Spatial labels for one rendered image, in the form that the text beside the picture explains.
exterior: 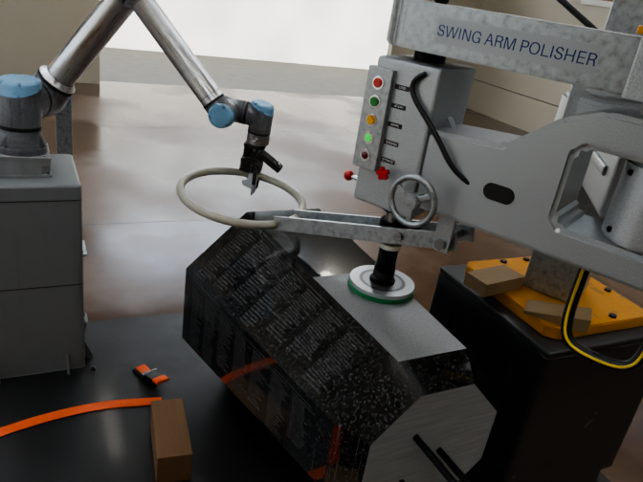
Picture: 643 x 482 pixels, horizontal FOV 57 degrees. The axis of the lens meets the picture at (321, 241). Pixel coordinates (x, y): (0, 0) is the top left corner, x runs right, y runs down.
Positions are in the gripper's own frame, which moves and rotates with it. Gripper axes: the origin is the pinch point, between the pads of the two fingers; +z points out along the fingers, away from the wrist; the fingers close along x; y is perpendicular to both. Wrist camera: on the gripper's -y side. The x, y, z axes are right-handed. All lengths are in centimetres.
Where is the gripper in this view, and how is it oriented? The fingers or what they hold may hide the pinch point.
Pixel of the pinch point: (254, 189)
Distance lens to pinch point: 248.5
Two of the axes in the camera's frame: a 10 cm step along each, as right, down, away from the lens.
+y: -9.7, -2.4, 0.3
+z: -2.0, 8.7, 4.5
